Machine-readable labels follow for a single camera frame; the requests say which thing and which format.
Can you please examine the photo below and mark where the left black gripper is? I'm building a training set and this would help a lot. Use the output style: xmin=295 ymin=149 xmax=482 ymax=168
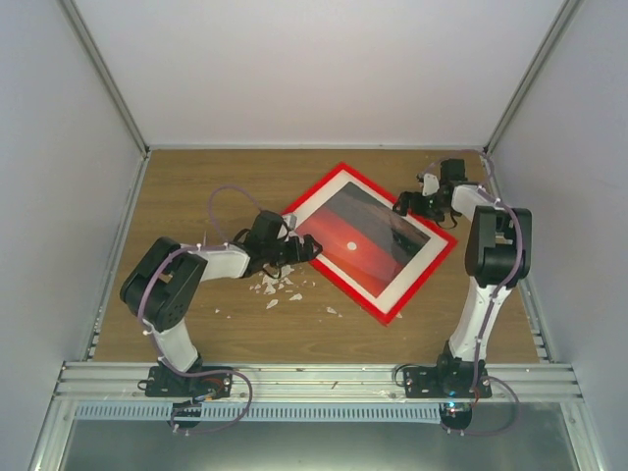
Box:
xmin=264 ymin=235 xmax=320 ymax=269

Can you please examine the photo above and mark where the red picture frame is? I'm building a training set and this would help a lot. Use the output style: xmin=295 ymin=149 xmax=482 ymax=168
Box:
xmin=285 ymin=162 xmax=457 ymax=325

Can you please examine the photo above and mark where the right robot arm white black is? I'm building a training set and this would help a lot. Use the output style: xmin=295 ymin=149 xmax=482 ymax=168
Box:
xmin=392 ymin=158 xmax=532 ymax=397

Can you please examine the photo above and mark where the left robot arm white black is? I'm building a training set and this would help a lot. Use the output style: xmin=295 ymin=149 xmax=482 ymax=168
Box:
xmin=120 ymin=221 xmax=323 ymax=396

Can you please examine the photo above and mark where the sunset photo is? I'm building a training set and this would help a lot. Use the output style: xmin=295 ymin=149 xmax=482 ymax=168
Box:
xmin=297 ymin=182 xmax=430 ymax=297

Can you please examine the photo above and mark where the white debris pile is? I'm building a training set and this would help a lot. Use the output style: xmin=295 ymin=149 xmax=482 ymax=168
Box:
xmin=248 ymin=265 xmax=303 ymax=310

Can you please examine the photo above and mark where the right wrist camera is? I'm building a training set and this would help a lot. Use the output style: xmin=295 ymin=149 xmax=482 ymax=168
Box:
xmin=422 ymin=173 xmax=440 ymax=197

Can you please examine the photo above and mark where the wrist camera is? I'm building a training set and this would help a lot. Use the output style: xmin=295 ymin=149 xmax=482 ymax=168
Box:
xmin=422 ymin=173 xmax=440 ymax=197
xmin=283 ymin=213 xmax=297 ymax=232

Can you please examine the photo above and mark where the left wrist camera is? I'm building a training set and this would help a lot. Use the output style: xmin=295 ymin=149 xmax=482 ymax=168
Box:
xmin=283 ymin=213 xmax=297 ymax=232

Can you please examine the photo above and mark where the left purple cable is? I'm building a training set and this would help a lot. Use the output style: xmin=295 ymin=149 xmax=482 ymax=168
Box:
xmin=137 ymin=184 xmax=261 ymax=379

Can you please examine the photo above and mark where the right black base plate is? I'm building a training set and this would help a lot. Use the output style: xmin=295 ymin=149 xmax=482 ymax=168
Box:
xmin=392 ymin=364 xmax=493 ymax=399

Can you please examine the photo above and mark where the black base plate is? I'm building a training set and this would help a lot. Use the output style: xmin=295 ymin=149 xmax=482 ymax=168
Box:
xmin=137 ymin=363 xmax=233 ymax=400
xmin=392 ymin=364 xmax=493 ymax=399

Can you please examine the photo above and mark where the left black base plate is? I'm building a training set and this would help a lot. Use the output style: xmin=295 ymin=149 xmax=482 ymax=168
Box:
xmin=137 ymin=363 xmax=233 ymax=400

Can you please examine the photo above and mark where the aluminium rail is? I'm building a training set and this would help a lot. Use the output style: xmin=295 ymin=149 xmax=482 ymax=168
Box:
xmin=54 ymin=361 xmax=583 ymax=403

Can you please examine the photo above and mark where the grey slotted cable duct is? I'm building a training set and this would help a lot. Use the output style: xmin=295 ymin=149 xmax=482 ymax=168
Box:
xmin=75 ymin=401 xmax=441 ymax=424

